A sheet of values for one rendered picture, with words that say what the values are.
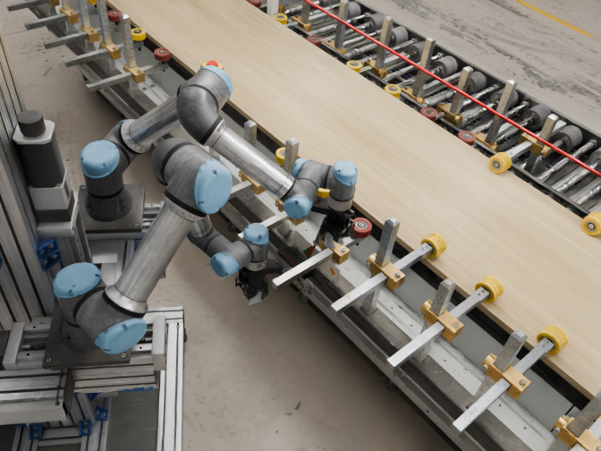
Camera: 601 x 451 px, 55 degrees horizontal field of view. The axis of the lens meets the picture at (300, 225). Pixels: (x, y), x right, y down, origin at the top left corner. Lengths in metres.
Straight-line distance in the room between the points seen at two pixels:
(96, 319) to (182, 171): 0.41
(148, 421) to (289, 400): 0.65
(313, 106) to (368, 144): 0.36
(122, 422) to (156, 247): 1.22
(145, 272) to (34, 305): 0.54
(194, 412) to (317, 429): 0.55
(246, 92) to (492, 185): 1.21
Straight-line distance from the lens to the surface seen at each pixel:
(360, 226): 2.19
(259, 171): 1.63
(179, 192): 1.37
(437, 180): 2.49
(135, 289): 1.45
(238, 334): 2.93
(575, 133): 3.18
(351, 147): 2.56
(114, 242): 2.06
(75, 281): 1.55
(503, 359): 1.82
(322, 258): 2.11
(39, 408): 1.75
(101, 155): 1.90
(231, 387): 2.78
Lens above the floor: 2.43
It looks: 45 degrees down
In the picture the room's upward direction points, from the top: 7 degrees clockwise
